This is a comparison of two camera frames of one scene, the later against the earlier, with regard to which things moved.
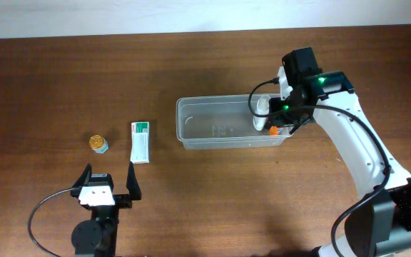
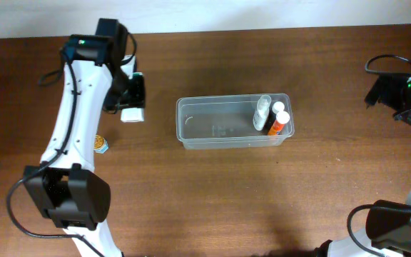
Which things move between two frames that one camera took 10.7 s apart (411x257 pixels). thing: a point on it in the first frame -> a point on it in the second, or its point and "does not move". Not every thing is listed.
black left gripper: x=131 y=185 -> x=138 y=100
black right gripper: x=280 y=120 -> x=388 y=96
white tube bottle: x=262 y=108 does not move
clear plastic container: x=221 y=122 does not move
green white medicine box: x=140 y=143 -> x=132 y=115
